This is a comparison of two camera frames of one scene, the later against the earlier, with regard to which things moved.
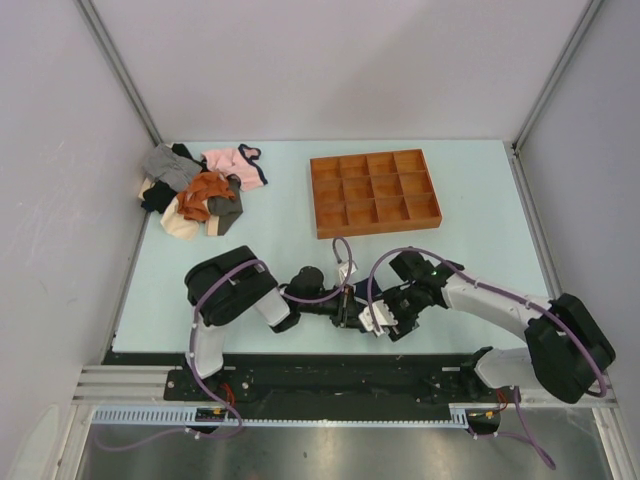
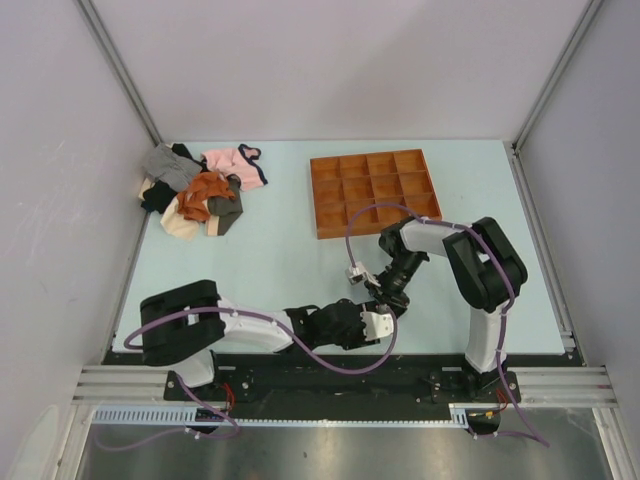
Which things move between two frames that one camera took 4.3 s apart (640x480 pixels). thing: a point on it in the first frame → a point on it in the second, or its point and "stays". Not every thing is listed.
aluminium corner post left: [89, 13] stays
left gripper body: [340, 316] → [353, 337]
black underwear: [158, 197] stays
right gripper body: [405, 305] → [388, 291]
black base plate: [458, 383] stays
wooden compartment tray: [372, 193] stays
